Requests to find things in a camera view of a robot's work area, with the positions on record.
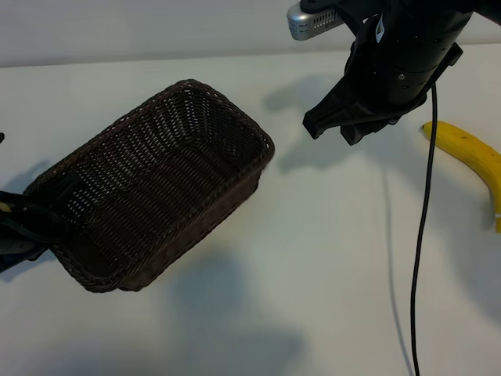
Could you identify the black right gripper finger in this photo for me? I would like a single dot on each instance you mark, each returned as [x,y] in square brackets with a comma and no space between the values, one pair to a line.
[332,107]
[364,127]

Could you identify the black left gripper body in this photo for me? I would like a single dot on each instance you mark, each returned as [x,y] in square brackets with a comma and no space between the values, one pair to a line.
[27,231]

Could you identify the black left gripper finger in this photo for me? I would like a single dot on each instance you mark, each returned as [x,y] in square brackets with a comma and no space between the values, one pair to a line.
[68,192]

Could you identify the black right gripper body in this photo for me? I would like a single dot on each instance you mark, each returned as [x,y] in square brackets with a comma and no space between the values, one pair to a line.
[403,62]

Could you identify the dark brown wicker basket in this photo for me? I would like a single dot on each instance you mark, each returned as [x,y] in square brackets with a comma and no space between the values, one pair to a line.
[156,184]

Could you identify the yellow banana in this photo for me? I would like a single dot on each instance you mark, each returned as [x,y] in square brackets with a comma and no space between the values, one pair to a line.
[469,150]

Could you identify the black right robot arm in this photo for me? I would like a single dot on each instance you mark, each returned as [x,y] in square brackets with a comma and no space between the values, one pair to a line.
[438,8]

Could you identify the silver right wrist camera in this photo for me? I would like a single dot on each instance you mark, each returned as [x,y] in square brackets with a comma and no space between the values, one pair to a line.
[309,21]

